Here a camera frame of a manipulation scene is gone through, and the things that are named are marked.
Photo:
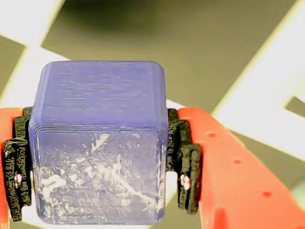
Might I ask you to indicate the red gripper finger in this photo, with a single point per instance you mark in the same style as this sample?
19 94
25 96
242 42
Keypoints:
16 167
226 179

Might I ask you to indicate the blue cube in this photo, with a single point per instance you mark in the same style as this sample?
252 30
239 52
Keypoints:
100 143

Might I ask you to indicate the checkerboard marker mat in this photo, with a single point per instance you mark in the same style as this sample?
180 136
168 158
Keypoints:
143 28

